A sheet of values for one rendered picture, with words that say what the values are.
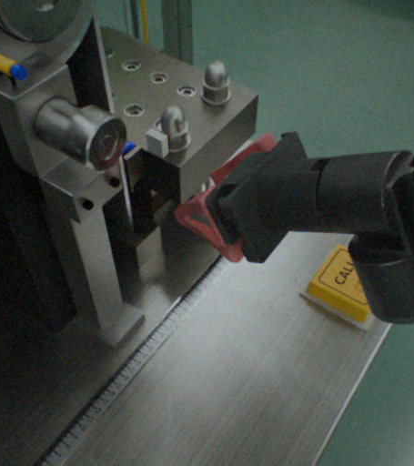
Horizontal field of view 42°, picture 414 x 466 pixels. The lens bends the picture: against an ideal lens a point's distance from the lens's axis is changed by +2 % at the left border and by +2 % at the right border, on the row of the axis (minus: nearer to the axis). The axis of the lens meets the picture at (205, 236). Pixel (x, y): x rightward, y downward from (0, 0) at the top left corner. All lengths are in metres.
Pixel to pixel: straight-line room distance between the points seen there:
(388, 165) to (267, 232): 0.11
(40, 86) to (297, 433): 0.38
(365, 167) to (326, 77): 2.24
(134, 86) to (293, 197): 0.35
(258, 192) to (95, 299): 0.21
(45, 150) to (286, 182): 0.18
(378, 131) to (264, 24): 0.94
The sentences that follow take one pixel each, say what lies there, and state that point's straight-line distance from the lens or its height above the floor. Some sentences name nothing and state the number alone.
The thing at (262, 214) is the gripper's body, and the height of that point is 1.11.
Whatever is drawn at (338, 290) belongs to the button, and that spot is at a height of 0.92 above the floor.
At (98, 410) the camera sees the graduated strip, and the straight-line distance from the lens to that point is 0.56.
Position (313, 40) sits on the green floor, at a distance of 2.86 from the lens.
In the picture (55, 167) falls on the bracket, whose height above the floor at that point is 1.14.
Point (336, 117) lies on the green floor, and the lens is 2.38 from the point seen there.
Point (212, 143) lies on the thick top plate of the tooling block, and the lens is 0.61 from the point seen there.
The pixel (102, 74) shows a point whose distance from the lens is 0.50.
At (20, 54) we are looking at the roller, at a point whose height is 1.21.
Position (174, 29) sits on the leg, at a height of 0.70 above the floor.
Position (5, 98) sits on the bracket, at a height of 1.20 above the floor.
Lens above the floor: 1.41
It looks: 50 degrees down
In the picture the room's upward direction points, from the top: straight up
